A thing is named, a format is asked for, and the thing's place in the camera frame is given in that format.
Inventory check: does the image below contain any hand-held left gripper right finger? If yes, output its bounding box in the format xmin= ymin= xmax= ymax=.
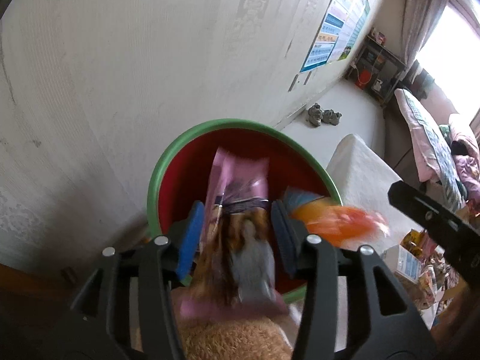
xmin=271 ymin=199 xmax=436 ymax=360

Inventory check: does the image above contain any patchwork quilt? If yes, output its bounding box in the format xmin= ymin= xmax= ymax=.
xmin=394 ymin=88 xmax=466 ymax=211

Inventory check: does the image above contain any blue striped wrapper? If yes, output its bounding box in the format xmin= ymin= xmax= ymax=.
xmin=281 ymin=188 xmax=331 ymax=214

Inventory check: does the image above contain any window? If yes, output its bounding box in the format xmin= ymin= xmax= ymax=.
xmin=416 ymin=4 xmax=480 ymax=136

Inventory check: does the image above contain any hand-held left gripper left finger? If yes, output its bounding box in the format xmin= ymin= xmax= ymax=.
xmin=69 ymin=200 xmax=205 ymax=360

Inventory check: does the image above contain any green-rimmed red bin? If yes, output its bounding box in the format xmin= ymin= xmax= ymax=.
xmin=147 ymin=119 xmax=343 ymax=304

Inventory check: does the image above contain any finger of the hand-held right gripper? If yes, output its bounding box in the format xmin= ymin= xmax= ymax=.
xmin=388 ymin=180 xmax=480 ymax=284

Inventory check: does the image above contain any orange snack wrapper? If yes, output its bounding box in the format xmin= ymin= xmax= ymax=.
xmin=292 ymin=204 xmax=389 ymax=248

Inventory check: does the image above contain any green-bordered chart poster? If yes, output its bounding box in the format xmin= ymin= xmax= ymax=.
xmin=330 ymin=0 xmax=372 ymax=61

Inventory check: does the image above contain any pile of colourful packets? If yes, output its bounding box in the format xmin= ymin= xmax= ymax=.
xmin=401 ymin=229 xmax=469 ymax=308

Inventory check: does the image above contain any pink snack wrapper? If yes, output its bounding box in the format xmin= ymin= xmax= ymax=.
xmin=178 ymin=147 xmax=289 ymax=319

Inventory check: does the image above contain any blue-bordered chart poster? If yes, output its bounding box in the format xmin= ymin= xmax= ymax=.
xmin=299 ymin=11 xmax=351 ymax=74

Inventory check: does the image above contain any small cardboard box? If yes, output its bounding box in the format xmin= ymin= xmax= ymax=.
xmin=382 ymin=244 xmax=422 ymax=282

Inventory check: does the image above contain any grey curtain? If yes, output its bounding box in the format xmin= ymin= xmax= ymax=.
xmin=399 ymin=0 xmax=451 ymax=64

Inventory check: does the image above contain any pink quilt heap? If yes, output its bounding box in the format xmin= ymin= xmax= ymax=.
xmin=448 ymin=112 xmax=480 ymax=199

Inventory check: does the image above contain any red bucket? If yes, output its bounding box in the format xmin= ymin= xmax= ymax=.
xmin=354 ymin=68 xmax=372 ymax=89

